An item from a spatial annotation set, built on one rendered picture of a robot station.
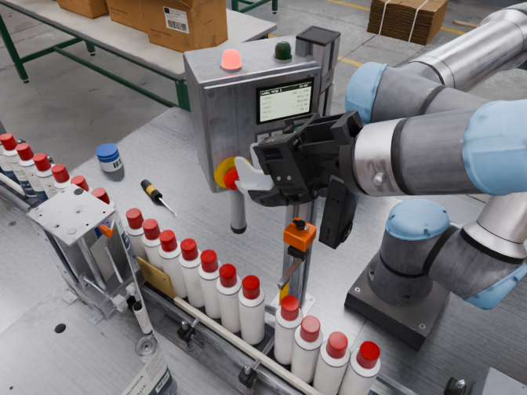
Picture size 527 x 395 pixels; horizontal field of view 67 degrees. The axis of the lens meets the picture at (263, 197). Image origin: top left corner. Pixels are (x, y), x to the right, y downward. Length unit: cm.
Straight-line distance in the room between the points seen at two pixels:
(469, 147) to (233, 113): 30
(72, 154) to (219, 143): 254
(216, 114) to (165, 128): 107
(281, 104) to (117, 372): 65
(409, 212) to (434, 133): 52
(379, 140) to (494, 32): 36
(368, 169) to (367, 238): 80
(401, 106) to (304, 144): 12
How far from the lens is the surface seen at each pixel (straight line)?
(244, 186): 53
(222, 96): 52
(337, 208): 46
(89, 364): 98
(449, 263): 85
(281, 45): 55
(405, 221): 86
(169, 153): 147
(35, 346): 105
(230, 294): 80
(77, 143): 316
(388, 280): 97
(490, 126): 36
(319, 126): 44
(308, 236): 69
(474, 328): 112
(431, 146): 37
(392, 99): 49
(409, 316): 100
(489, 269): 84
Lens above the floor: 172
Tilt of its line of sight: 44 degrees down
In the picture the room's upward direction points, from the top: straight up
